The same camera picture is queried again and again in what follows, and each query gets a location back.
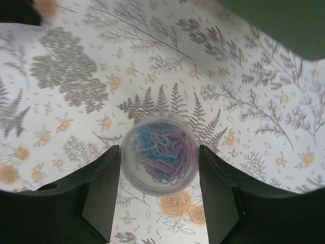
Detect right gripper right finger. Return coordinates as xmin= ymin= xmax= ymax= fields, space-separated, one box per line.
xmin=199 ymin=145 xmax=324 ymax=243

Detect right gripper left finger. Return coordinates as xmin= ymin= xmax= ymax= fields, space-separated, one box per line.
xmin=1 ymin=145 xmax=120 ymax=243

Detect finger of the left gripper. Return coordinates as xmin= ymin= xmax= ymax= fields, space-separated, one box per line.
xmin=0 ymin=0 xmax=42 ymax=25

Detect clear jar of paperclips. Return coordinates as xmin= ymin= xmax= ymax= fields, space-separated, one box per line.
xmin=120 ymin=110 xmax=200 ymax=197

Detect green drawer box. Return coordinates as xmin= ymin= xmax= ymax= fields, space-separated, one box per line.
xmin=220 ymin=0 xmax=324 ymax=61

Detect floral table mat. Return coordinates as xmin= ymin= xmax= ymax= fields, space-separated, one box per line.
xmin=1 ymin=1 xmax=324 ymax=243

